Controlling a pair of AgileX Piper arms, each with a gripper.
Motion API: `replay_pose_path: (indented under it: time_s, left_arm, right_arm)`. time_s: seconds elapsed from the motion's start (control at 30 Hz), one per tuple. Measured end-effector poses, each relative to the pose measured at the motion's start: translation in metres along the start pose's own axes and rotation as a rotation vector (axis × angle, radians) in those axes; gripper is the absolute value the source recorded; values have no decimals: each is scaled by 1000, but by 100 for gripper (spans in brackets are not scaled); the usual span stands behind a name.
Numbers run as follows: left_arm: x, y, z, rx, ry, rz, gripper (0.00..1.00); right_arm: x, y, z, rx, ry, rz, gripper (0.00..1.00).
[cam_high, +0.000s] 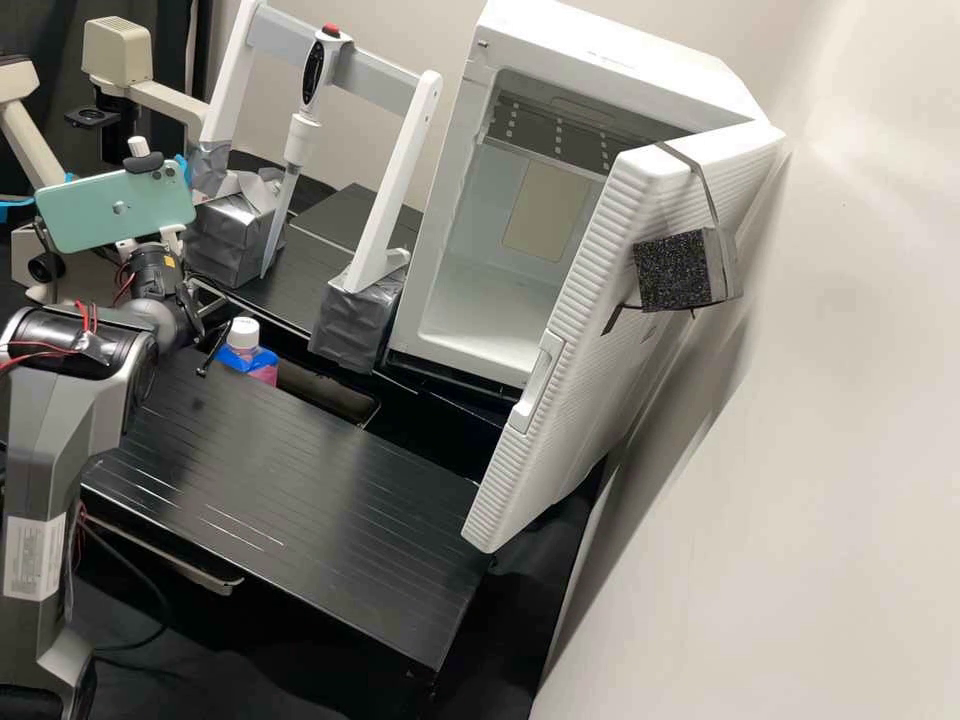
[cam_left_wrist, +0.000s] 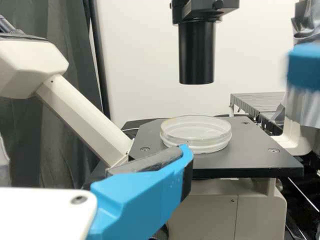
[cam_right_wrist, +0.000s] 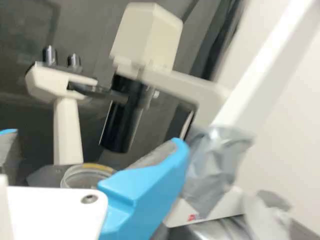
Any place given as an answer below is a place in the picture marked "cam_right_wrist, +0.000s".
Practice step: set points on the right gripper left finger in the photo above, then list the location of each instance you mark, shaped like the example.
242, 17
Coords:
7, 145

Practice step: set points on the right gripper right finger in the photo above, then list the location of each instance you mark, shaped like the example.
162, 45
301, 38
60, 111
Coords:
142, 195

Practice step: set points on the petri dish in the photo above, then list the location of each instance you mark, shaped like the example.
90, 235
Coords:
80, 178

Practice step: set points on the cream microscope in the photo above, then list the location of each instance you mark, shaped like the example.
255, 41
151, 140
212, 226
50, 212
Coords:
150, 32

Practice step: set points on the white pipette stand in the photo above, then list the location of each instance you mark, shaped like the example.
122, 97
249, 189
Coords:
262, 62

